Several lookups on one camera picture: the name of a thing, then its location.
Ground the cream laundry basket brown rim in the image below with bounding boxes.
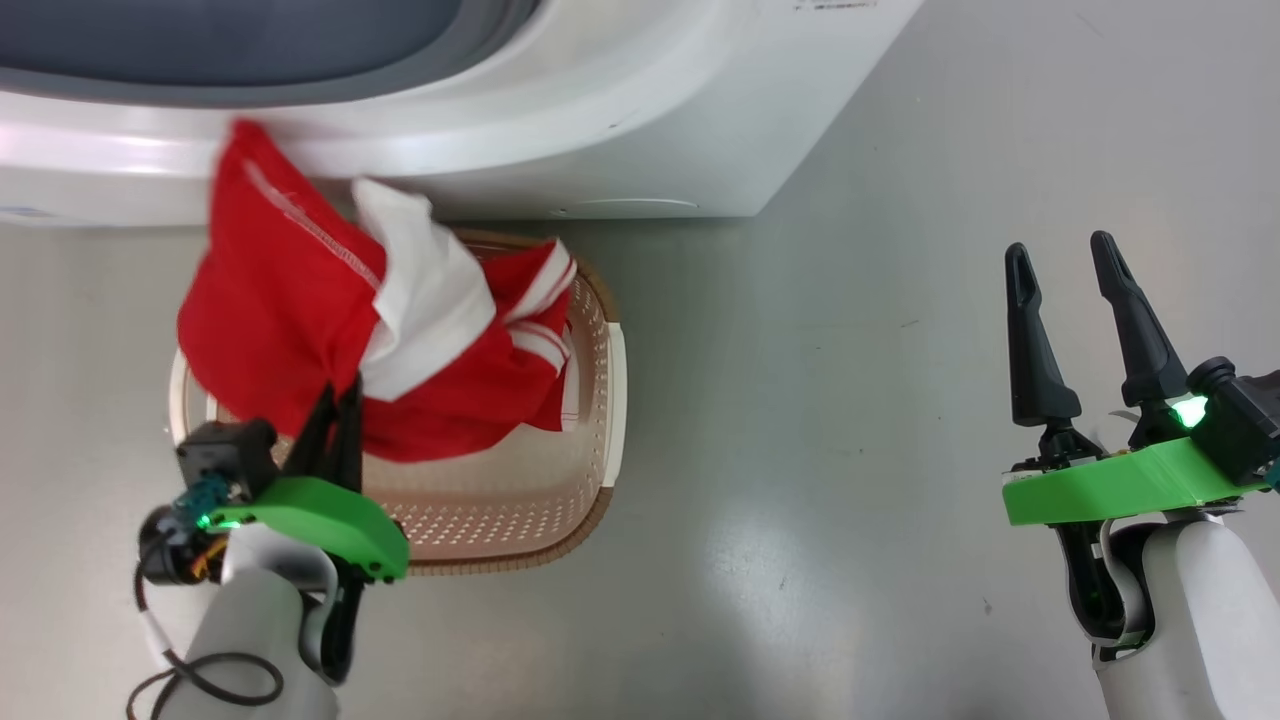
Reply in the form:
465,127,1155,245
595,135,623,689
167,228,628,576

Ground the white front-load washing machine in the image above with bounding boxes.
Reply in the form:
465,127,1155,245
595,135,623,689
0,0,926,227

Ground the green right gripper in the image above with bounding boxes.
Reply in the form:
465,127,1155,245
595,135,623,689
1002,231,1266,527

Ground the black left arm cable teal plug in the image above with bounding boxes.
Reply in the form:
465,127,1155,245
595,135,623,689
127,478,286,720

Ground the red and white garment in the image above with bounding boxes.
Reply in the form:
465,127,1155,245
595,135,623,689
177,120,578,463

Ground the grey rubber door seal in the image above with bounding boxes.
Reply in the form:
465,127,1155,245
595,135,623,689
0,0,546,109

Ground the round white drain filter cover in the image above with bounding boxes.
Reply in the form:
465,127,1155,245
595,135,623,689
548,197,701,218

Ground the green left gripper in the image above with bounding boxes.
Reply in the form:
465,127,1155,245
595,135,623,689
207,375,411,583

